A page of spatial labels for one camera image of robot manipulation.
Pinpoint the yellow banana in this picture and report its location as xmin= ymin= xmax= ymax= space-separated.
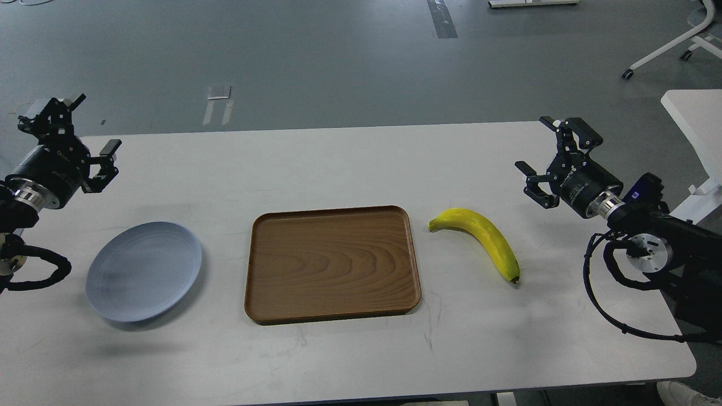
xmin=426 ymin=208 xmax=521 ymax=284

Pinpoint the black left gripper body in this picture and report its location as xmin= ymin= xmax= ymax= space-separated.
xmin=5 ymin=129 xmax=90 ymax=210

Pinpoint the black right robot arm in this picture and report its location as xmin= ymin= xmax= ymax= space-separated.
xmin=515 ymin=116 xmax=720 ymax=340

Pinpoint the white wheeled chair base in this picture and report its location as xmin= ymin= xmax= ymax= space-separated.
xmin=620 ymin=1 xmax=721 ymax=80

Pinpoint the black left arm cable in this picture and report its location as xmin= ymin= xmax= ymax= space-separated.
xmin=0 ymin=244 xmax=72 ymax=293

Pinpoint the light blue plate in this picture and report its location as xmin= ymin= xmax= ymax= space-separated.
xmin=85 ymin=222 xmax=202 ymax=322

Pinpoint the white side table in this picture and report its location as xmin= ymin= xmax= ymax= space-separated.
xmin=661 ymin=89 xmax=721 ymax=224

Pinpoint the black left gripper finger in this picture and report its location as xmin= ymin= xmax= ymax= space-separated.
xmin=18 ymin=94 xmax=87 ymax=148
xmin=82 ymin=139 xmax=122 ymax=193

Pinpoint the white shoe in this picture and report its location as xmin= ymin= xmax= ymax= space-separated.
xmin=655 ymin=381 xmax=721 ymax=405

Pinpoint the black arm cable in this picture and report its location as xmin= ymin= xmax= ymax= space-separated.
xmin=583 ymin=231 xmax=722 ymax=343
xmin=0 ymin=244 xmax=72 ymax=293

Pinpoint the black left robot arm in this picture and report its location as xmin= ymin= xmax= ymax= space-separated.
xmin=1 ymin=94 xmax=121 ymax=292

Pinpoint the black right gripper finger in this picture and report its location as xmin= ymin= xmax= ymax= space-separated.
xmin=539 ymin=116 xmax=604 ymax=170
xmin=514 ymin=161 xmax=565 ymax=210

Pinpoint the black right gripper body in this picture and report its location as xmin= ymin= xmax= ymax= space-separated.
xmin=558 ymin=159 xmax=623 ymax=219

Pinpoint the brown wooden tray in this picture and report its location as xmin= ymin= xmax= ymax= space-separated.
xmin=244 ymin=205 xmax=422 ymax=325

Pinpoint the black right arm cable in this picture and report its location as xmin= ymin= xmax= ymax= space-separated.
xmin=583 ymin=231 xmax=722 ymax=343

